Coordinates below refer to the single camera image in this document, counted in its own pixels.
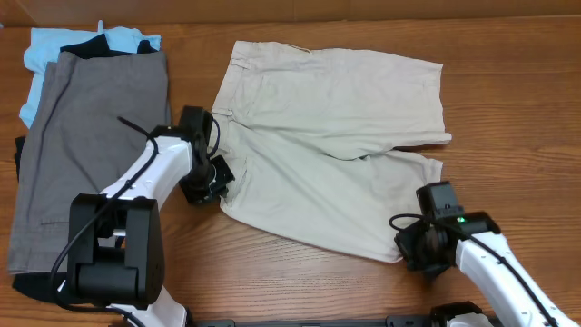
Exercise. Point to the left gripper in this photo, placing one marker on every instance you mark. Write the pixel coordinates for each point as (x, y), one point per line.
(225, 176)

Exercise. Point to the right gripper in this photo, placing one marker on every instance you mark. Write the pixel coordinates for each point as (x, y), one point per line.
(409, 245)

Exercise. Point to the beige shorts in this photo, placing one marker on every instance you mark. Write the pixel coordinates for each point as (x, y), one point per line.
(323, 143)

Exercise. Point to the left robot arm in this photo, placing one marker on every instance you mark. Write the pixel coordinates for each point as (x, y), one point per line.
(114, 255)

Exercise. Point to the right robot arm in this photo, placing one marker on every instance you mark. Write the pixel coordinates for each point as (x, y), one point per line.
(483, 255)

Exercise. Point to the grey shorts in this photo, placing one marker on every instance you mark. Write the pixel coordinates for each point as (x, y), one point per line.
(86, 150)

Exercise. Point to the black garment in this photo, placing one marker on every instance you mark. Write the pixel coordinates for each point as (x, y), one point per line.
(91, 45)

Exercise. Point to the light blue garment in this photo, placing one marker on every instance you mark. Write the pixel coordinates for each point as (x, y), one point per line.
(46, 44)

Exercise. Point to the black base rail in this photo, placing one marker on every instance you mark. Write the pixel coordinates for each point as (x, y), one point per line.
(318, 322)

